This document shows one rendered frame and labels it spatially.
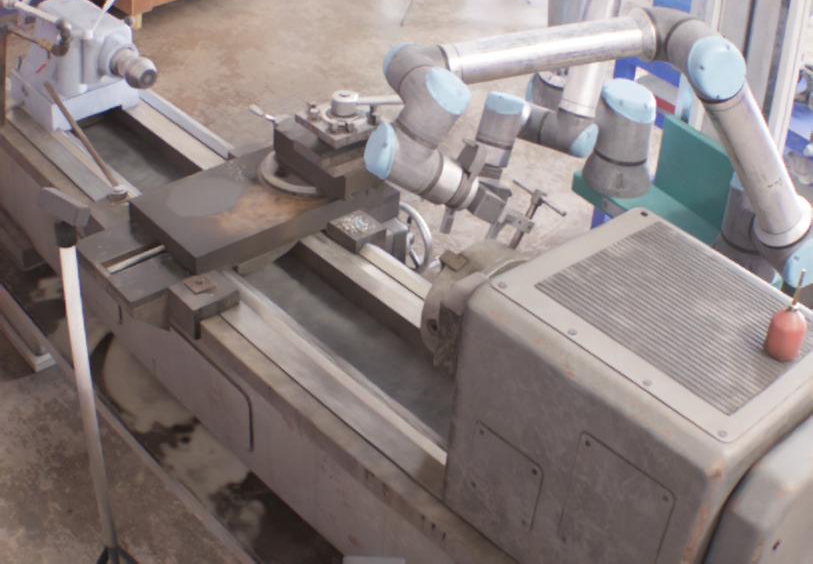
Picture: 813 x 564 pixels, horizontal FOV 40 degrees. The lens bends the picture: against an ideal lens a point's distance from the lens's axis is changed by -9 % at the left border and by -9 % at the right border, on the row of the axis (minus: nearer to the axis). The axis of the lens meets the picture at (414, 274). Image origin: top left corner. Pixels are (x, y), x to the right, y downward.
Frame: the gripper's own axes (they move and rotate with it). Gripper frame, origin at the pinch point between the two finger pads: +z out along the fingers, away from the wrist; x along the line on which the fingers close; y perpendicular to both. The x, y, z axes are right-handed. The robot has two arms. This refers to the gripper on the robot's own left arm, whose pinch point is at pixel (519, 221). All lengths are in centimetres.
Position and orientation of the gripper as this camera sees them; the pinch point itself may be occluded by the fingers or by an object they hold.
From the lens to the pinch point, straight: 232.7
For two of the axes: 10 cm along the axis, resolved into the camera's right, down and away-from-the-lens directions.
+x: 3.6, 3.6, -8.6
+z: 7.9, 3.7, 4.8
